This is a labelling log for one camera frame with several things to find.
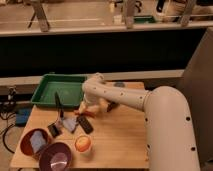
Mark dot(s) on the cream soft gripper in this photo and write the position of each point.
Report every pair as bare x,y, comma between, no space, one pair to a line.
84,108

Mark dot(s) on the red chili pepper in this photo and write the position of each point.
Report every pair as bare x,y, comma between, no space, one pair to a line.
85,113

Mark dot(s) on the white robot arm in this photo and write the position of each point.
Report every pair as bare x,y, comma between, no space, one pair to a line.
169,124

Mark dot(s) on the green plastic tray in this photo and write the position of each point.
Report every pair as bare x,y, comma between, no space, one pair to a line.
68,87

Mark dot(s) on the black rectangular remote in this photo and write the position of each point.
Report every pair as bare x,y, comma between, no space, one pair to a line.
85,124

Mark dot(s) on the light blue cloth piece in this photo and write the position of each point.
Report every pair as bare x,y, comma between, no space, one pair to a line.
70,124

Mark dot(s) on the orange fruit in cup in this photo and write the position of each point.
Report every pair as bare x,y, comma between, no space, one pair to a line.
82,143

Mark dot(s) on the small black block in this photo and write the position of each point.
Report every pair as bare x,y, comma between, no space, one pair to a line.
54,130

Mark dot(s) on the blue sponge in bowl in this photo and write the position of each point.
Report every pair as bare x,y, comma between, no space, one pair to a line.
37,141

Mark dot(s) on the purple bowl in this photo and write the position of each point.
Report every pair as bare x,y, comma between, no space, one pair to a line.
56,157

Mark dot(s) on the blue box on floor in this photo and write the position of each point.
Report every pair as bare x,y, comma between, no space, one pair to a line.
22,116

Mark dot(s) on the brown bowl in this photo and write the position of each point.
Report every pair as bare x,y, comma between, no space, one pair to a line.
26,147

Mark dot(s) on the black handled knife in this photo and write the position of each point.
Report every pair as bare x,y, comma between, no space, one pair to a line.
59,105

